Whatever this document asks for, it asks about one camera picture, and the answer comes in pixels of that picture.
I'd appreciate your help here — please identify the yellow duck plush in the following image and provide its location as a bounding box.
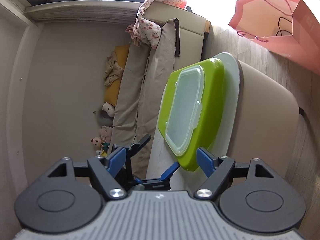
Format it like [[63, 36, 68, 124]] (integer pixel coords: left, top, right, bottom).
[[96, 142, 110, 157]]

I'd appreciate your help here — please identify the cartoon baby doll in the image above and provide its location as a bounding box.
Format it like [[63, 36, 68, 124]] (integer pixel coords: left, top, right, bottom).
[[91, 137, 103, 150]]

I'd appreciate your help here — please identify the pink pig plush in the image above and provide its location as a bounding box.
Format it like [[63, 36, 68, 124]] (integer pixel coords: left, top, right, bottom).
[[99, 126, 112, 143]]

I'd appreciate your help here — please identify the white grey plush toy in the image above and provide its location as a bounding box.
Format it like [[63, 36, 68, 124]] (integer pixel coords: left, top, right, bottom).
[[93, 102, 115, 127]]

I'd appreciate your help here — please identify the yellow pillow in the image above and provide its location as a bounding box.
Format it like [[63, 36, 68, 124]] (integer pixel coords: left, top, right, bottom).
[[103, 44, 130, 107]]

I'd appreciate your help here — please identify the beige crumpled cloth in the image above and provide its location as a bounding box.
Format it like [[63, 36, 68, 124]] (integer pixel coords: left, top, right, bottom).
[[103, 51, 124, 87]]

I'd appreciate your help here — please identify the beige sofa cover sheet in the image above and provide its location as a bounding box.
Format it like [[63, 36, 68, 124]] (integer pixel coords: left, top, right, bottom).
[[110, 18, 180, 146]]

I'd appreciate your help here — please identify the pink floral blanket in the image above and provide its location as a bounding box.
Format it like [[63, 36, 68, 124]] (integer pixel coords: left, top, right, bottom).
[[126, 0, 187, 49]]

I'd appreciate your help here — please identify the beige sofa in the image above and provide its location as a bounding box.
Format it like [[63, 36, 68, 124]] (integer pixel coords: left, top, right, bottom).
[[111, 0, 213, 178]]

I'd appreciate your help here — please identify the pink paper shopping bag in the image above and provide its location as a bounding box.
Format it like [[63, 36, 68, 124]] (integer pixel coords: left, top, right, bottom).
[[229, 0, 320, 74]]

